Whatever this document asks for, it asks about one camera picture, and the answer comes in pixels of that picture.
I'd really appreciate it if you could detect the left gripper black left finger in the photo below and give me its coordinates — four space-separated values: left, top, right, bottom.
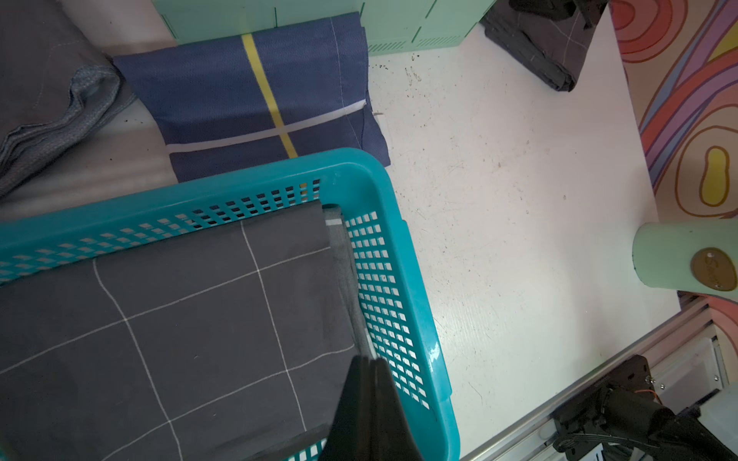
319 355 374 461

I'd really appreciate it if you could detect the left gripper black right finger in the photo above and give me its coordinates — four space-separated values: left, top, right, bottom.
374 359 422 461

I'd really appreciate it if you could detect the green pencil cup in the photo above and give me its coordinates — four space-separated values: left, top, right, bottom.
632 219 737 302

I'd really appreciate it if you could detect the grey pillowcase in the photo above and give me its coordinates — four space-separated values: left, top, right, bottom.
323 205 377 359

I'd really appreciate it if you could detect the beige grey folded cloth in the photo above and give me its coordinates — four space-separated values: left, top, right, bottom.
1 1 136 196

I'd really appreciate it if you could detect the navy cloth yellow stripe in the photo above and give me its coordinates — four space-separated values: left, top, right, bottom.
113 13 390 182

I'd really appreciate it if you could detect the green desktop file organizer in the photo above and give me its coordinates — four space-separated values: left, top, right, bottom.
151 0 498 57

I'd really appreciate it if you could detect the dark grey checked cloth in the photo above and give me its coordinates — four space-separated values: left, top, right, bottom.
480 1 607 92
1 203 364 460

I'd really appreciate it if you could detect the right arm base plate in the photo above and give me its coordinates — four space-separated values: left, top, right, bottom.
553 355 661 460

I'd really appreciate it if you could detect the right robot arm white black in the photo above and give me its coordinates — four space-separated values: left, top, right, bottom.
597 389 737 461

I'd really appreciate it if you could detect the dark grey checked cloth front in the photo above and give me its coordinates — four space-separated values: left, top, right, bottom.
1 203 364 460

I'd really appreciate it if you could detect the teal plastic basket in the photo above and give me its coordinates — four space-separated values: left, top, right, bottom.
1 149 460 460

